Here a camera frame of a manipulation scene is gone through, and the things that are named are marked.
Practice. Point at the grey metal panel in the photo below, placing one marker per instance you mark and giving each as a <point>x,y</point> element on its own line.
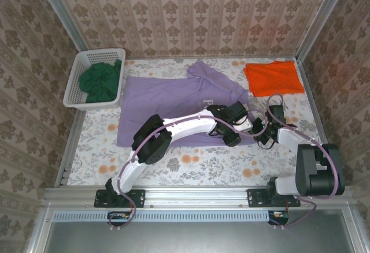
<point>196,237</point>

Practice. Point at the orange t-shirt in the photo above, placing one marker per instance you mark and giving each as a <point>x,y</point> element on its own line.
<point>274,78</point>

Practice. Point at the green t-shirt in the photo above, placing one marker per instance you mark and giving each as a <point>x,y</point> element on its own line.
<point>99,82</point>

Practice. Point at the white perforated plastic basket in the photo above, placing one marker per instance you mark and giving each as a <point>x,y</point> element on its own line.
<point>78,74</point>

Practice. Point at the aluminium frame post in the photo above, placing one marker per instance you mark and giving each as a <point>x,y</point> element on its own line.
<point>57,7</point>
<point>323,13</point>

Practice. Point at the floral printed tablecloth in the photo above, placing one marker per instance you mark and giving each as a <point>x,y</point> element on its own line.
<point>202,166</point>

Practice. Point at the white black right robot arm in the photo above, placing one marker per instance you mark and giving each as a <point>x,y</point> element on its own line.
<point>318,172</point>

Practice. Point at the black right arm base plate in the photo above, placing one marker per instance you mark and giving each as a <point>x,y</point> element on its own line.
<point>257,198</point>

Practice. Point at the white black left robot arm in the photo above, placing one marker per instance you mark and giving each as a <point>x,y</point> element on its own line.
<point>188,126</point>

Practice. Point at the purple t-shirt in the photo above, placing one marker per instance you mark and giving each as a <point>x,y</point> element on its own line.
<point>162,100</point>

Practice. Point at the aluminium frame rail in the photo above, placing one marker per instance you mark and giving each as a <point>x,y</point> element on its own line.
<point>196,195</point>
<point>321,111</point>
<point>69,143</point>

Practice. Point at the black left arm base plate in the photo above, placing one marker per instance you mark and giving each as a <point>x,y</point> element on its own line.
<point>136,198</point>

